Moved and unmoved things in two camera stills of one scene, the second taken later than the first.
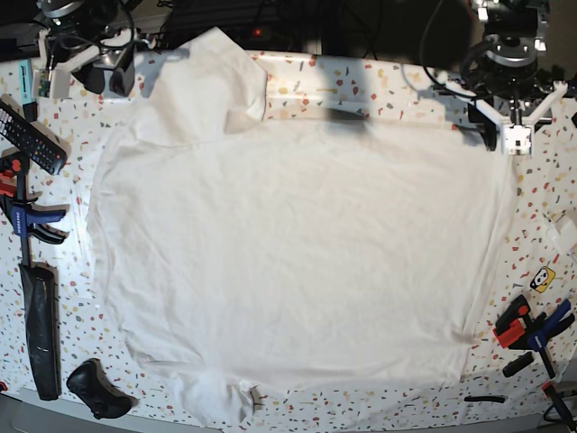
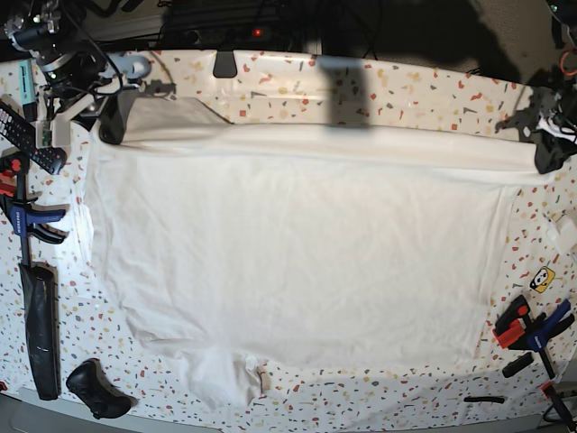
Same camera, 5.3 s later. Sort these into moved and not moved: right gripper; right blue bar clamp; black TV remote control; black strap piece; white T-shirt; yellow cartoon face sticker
Moved: right gripper; white T-shirt
Not moved: black TV remote control; black strap piece; right blue bar clamp; yellow cartoon face sticker
